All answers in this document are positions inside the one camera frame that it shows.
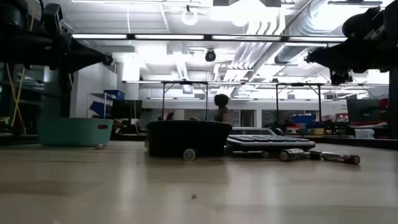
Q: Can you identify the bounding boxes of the tilted blue storage bin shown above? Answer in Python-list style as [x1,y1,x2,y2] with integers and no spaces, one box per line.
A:
[89,101,113,119]

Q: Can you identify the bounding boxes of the small blue storage bin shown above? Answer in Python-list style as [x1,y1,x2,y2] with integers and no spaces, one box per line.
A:
[104,90,126,100]

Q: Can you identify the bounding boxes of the teal plastic bin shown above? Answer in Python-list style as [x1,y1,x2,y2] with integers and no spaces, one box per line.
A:
[37,117,114,147]

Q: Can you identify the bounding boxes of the silver cylindrical battery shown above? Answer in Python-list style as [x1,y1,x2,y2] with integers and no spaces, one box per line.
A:
[182,148,197,161]

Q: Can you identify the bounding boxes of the large silver battery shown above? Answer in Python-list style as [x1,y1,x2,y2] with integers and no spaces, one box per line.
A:
[279,148,310,162]

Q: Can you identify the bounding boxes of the grey desk calculator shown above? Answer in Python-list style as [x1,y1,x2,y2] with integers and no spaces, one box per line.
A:
[224,126,317,154]

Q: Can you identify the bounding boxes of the person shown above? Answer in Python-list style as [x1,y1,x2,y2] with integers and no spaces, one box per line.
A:
[213,93,230,123]

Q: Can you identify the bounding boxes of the wide blue storage bin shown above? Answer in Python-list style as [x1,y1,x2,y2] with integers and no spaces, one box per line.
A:
[291,114,317,124]

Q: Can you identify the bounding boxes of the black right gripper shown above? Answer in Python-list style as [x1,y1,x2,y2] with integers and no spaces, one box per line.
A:
[306,30,389,74]

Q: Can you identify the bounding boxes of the black ceiling track light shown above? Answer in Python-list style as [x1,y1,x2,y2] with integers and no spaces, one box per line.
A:
[331,70,354,86]

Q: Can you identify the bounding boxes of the black computer monitor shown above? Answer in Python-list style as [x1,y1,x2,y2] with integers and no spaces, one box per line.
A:
[111,99,143,119]
[346,98,382,119]

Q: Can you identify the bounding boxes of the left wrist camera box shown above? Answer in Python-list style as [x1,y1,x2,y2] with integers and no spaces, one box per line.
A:
[42,2,65,35]

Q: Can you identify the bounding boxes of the long silver red battery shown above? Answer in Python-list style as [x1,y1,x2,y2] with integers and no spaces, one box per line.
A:
[321,151,361,166]

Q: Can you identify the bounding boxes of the black metal frame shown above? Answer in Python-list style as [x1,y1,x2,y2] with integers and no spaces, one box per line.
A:
[275,82,323,121]
[160,80,210,121]

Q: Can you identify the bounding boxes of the slim dark battery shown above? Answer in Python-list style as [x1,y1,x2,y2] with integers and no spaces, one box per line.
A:
[231,151,269,159]

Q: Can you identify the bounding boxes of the round ceiling ring lamp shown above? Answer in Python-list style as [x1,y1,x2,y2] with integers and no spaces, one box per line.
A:
[181,9,199,27]

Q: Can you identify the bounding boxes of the yellow cable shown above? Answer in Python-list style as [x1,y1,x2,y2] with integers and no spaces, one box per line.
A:
[5,63,27,135]
[11,67,26,128]

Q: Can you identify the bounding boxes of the dark plastic bin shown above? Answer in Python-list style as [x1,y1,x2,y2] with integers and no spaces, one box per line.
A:
[145,119,233,158]

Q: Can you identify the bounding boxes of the black frame post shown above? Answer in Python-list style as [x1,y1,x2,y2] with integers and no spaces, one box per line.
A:
[388,65,398,141]

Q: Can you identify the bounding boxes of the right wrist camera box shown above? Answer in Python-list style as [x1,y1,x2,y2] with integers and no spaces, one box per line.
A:
[341,6,385,40]

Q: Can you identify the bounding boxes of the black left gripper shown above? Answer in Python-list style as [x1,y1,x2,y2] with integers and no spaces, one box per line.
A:
[43,30,109,73]

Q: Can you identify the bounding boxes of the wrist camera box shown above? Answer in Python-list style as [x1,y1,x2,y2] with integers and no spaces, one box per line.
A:
[341,6,385,40]
[42,2,65,35]

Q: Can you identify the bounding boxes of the white box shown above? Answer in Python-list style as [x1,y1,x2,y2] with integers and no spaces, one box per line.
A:
[354,128,376,139]

